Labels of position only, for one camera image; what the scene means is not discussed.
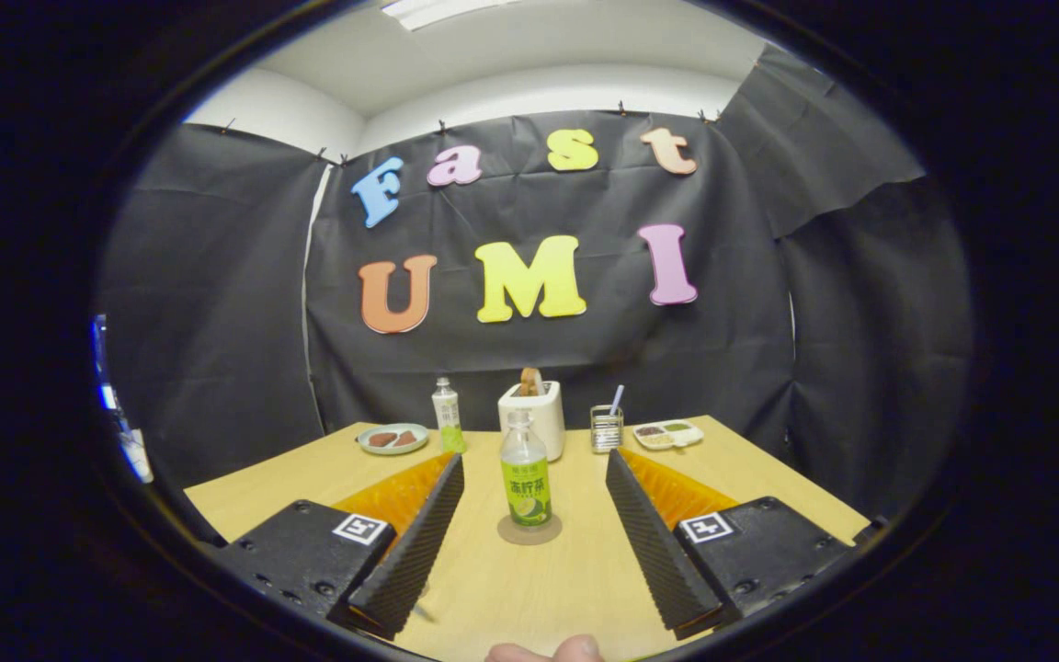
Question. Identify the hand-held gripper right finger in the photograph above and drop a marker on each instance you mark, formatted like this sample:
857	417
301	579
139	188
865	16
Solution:
649	542

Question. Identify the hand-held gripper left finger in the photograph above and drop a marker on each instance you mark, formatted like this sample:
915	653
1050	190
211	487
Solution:
419	542

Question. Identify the round brown coaster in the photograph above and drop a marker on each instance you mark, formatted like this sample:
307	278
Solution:
529	535

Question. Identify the clear juice bottle green label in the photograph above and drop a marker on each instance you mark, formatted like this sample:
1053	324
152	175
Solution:
527	487

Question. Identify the small white green bottle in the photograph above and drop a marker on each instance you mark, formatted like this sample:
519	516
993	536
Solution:
447	418

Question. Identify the pale green plate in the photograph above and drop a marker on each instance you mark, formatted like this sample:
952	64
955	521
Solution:
392	449

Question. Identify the brown food piece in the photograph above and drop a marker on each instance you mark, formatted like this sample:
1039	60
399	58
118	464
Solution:
382	439
406	439

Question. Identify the white divided dish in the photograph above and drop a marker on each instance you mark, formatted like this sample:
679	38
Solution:
667	435

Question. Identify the wooden table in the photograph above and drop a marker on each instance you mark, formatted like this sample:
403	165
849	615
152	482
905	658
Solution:
529	588

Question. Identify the cream toaster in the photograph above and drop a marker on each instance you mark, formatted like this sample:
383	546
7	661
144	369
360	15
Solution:
550	423

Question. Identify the brown bread slice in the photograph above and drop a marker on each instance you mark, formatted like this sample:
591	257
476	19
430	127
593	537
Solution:
531	382

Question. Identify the ceiling light panel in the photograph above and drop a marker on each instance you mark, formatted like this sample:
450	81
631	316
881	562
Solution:
447	11

